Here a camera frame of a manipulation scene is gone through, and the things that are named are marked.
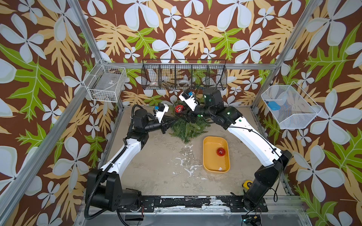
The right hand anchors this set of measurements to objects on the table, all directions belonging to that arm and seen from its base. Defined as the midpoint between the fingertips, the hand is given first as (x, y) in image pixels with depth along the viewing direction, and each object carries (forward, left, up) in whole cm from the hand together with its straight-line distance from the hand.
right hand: (178, 109), depth 68 cm
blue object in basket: (+14, -59, -12) cm, 62 cm away
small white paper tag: (-16, -26, -37) cm, 48 cm away
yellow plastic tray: (-8, -24, -36) cm, 44 cm away
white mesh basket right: (+6, -66, -7) cm, 67 cm away
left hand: (0, +1, -6) cm, 6 cm away
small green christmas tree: (-5, -4, -12) cm, 14 cm away
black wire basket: (+39, +13, -5) cm, 41 cm away
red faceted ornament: (-7, -26, -32) cm, 42 cm away
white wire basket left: (+25, +46, -2) cm, 53 cm away
